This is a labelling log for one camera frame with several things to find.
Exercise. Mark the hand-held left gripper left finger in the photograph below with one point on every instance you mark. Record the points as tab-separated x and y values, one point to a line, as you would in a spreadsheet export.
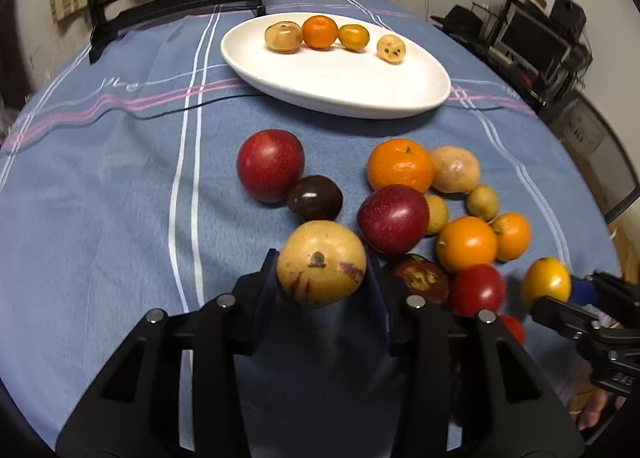
266	283

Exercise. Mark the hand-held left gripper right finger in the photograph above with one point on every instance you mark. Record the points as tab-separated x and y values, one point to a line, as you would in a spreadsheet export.
380	308

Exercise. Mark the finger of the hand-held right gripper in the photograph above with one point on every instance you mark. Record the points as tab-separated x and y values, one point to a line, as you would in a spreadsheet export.
560	315
582	290

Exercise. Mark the yellow citrus fruit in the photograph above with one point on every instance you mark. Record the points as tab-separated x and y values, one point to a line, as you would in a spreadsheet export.
546	280

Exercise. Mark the small red tomato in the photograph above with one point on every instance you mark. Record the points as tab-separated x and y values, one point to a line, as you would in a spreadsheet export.
514	329

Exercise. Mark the dark brown mangosteen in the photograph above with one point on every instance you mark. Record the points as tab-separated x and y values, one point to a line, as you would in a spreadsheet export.
420	280

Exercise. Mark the yellow passion fruit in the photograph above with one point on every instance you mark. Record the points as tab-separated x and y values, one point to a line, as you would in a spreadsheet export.
320	263

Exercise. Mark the small orange mandarin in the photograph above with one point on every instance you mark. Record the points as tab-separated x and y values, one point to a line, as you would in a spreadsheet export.
512	236

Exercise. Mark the red round fruit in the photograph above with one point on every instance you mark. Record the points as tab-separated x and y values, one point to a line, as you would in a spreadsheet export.
270	165
392	218

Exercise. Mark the dark purple round fruit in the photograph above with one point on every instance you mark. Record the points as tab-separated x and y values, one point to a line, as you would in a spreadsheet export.
315	198

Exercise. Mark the longan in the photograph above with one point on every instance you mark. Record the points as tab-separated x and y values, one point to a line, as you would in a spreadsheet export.
437	214
483	203

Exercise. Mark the tan round fruit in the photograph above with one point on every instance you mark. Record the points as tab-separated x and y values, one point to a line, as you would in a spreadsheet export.
283	37
456	169

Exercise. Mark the white oval plate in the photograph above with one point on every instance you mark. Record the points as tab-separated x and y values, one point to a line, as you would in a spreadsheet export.
340	78

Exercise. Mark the person's right hand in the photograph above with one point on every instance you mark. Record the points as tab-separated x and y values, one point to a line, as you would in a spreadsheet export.
592	410

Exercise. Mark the large orange mandarin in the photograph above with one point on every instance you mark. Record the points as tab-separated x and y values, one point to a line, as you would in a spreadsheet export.
400	165

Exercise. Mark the blue striped tablecloth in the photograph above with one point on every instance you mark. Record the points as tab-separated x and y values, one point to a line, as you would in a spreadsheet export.
125	238

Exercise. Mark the black computer desk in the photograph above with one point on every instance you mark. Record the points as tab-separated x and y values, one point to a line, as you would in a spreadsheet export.
575	68

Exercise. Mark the small tan spotted fruit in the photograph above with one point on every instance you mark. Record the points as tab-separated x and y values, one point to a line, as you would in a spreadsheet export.
391	49

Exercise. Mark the computer monitor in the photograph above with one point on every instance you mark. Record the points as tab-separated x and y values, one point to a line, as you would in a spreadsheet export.
530	35

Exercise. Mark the orange-green mandarin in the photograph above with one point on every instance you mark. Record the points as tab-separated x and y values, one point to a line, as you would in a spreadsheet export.
354	37

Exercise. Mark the black speaker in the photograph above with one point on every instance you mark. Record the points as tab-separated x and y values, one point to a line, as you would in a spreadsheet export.
567	13

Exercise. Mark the black bag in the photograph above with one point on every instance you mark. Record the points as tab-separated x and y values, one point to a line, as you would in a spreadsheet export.
462	20

